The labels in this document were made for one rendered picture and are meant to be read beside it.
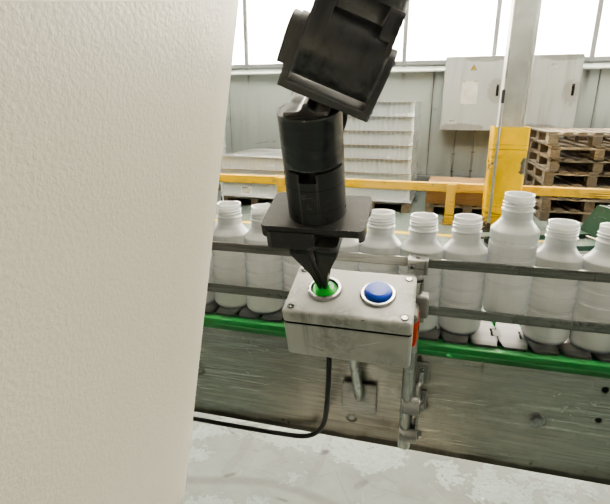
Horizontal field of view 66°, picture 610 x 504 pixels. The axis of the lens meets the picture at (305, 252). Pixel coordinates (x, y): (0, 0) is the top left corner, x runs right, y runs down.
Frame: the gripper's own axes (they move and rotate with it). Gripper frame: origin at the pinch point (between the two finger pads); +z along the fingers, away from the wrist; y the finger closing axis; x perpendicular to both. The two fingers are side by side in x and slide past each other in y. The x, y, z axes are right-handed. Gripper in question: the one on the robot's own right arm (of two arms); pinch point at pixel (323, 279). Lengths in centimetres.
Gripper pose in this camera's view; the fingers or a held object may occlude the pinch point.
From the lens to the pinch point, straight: 52.2
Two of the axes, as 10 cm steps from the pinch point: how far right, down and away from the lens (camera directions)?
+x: -2.4, 6.0, -7.6
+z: 0.9, 7.9, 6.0
